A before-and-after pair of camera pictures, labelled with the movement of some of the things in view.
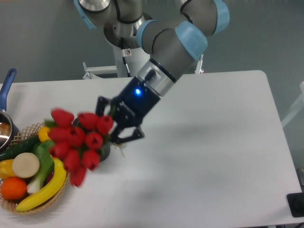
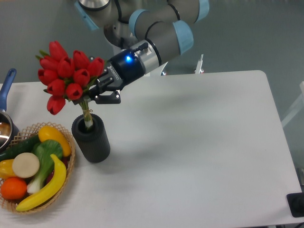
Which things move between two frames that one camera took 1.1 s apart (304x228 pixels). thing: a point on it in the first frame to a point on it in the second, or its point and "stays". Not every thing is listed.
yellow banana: [59, 175] stays
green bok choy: [43, 148] stays
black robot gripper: [135, 101] to [122, 70]
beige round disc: [25, 165] stays
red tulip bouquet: [76, 142] to [67, 76]
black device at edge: [295, 202] stays
